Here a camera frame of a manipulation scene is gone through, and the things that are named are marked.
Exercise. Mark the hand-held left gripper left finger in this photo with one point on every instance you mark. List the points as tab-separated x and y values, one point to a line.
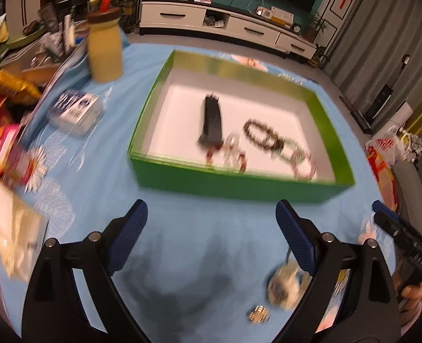
128	235

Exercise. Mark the white wristwatch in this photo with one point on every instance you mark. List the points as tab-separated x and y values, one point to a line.
286	286

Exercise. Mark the blue floral tablecloth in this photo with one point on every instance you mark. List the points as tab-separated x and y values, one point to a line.
196	228

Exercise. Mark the silver bangle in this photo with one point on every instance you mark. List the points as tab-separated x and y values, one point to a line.
228	150

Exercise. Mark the grey chair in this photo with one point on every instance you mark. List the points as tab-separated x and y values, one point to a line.
411	185

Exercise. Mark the pink snack packets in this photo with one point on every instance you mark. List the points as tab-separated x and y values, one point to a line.
0	150

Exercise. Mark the stick vacuum cleaner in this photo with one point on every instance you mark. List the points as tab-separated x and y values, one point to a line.
384	94

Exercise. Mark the person's right hand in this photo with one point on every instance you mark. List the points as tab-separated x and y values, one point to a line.
413	293

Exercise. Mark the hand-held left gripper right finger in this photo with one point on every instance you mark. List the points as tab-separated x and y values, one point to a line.
296	235

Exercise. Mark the white refrigerator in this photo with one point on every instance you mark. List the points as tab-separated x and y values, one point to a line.
21	1

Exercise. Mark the white plastic bag red print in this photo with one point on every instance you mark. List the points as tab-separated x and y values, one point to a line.
386	143

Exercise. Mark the yellow bottle with brown lid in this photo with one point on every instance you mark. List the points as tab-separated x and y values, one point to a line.
105	53

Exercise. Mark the gold snack packet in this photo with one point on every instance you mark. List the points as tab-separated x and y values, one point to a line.
14	84

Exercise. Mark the white television cabinet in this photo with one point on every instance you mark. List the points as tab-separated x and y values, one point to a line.
175	16

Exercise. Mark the tall potted plant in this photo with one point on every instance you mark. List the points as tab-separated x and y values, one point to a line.
312	26

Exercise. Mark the green cardboard box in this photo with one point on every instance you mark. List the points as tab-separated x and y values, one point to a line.
232	185

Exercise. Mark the small alarm clock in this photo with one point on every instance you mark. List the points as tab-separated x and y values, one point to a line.
296	28

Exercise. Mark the white flat box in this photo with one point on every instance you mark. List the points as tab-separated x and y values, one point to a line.
281	14

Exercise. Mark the red yellow woven bag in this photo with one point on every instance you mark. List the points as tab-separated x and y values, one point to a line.
382	178

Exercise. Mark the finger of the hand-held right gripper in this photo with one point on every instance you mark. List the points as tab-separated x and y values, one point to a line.
384	211

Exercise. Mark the bushy potted plants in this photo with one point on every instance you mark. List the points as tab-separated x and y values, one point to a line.
128	7

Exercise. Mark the small potted plant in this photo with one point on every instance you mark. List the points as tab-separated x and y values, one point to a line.
321	55

